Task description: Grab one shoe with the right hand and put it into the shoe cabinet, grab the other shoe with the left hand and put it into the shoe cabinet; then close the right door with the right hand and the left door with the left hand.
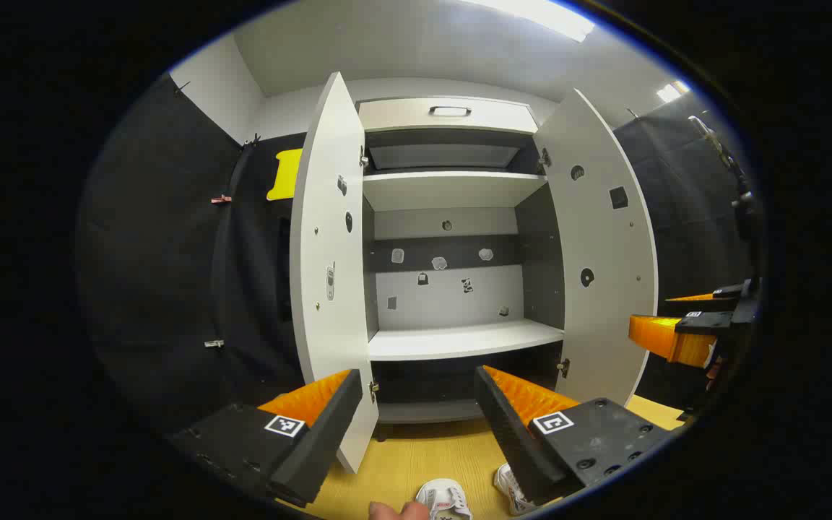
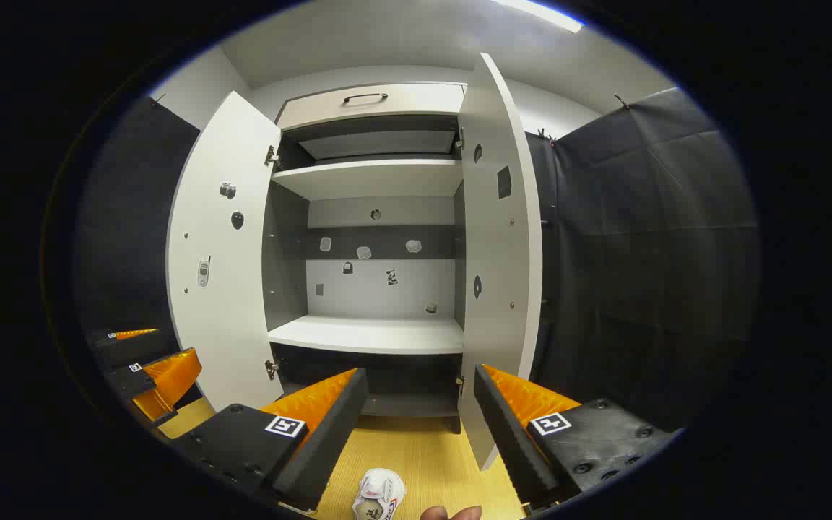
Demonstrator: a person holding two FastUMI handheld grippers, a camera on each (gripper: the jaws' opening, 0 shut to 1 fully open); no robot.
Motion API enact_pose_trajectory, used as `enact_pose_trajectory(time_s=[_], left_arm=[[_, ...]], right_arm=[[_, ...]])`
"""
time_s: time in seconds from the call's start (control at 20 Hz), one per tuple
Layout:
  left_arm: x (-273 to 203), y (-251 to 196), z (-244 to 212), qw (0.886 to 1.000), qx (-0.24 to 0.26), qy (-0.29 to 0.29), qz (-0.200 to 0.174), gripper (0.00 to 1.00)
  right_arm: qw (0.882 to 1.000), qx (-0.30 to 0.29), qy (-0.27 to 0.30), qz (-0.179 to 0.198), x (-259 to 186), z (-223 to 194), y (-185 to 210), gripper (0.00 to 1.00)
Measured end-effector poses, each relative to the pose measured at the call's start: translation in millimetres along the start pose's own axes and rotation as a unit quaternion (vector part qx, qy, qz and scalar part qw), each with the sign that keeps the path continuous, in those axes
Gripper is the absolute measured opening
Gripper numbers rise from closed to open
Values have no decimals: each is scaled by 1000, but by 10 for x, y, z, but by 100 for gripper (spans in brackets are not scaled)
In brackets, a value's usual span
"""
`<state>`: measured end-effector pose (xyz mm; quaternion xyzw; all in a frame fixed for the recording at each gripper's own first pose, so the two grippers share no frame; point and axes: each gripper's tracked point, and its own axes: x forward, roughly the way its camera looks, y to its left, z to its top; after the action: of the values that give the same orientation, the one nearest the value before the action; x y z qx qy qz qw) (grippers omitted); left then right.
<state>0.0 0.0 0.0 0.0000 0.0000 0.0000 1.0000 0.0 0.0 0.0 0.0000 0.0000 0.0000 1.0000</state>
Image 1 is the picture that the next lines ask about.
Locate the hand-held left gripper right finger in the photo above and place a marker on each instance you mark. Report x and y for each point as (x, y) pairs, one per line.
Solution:
(510, 440)

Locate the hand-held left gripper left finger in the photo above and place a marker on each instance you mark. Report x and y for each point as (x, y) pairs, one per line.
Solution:
(322, 440)

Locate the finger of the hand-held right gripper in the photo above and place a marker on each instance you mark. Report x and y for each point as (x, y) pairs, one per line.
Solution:
(708, 323)
(726, 291)

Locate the white canvas shoe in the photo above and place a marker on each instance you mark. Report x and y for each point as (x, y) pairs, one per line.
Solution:
(510, 487)
(445, 498)

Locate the white shoe cabinet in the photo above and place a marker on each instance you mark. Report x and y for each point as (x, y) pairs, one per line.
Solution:
(452, 296)

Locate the cabinet door with camera sticker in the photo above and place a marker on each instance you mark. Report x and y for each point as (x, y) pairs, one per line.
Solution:
(329, 217)

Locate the metal door hinge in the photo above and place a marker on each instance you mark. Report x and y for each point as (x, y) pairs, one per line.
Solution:
(544, 157)
(564, 367)
(373, 390)
(364, 155)

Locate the white cabinet drawer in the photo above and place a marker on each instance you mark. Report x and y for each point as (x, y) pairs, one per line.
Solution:
(401, 115)

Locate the black backdrop cloth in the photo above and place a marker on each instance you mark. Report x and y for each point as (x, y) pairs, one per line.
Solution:
(156, 274)
(683, 217)

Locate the silver cloth clip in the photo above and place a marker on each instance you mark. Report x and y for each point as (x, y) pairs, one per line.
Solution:
(214, 344)

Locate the black cloth clip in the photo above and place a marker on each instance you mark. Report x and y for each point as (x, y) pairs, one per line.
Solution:
(252, 139)
(631, 112)

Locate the ceiling light panel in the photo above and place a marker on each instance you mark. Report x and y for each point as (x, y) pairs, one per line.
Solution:
(670, 92)

